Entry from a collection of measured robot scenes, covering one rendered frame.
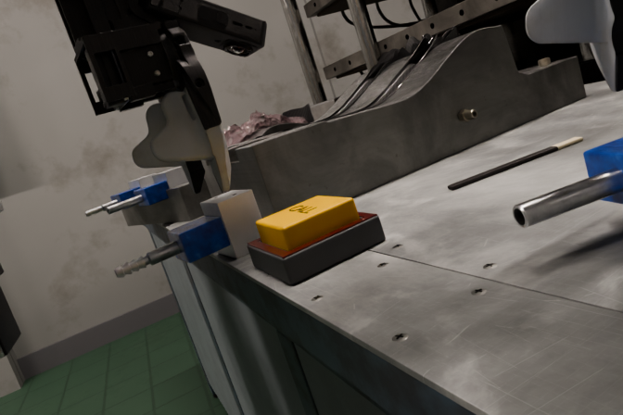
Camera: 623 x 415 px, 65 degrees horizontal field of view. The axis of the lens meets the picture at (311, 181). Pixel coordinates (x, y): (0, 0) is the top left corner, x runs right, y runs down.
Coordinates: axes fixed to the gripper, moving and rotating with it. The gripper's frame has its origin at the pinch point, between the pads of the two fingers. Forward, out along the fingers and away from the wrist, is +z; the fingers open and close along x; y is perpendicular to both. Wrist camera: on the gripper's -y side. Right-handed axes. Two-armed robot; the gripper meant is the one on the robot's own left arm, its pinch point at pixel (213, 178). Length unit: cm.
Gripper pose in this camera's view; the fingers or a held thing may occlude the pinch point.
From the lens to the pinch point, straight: 45.8
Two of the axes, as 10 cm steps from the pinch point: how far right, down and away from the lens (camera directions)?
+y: -8.1, 3.4, -4.9
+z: 3.1, 9.4, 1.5
